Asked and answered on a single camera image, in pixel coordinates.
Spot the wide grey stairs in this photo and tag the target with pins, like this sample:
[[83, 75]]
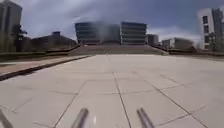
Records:
[[116, 50]]

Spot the pale stone slab plaza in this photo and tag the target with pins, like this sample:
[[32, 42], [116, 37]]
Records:
[[133, 73]]

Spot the glass-fronted building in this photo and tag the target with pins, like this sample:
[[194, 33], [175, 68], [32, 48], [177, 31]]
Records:
[[133, 33]]

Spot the small grey building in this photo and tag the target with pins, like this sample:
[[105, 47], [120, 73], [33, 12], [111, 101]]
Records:
[[152, 40]]

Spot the low dark building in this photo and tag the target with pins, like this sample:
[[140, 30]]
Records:
[[53, 41]]

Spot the robot's own part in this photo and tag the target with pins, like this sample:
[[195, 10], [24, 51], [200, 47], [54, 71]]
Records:
[[145, 119], [80, 119]]

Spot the low pale building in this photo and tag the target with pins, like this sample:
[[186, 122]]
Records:
[[183, 44]]

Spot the dark kerb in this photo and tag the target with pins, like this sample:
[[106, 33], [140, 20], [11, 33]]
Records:
[[26, 71]]

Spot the reddish-brown paved strip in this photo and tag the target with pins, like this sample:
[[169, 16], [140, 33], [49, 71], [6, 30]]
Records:
[[20, 66]]

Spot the tree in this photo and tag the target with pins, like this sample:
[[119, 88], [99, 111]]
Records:
[[19, 36]]

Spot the white building with dark windows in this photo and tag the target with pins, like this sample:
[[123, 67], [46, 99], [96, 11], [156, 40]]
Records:
[[210, 26]]

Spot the dark tall building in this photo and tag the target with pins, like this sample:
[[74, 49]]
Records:
[[10, 20]]

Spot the low dark wall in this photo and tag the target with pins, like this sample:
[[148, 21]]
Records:
[[200, 52], [33, 54]]

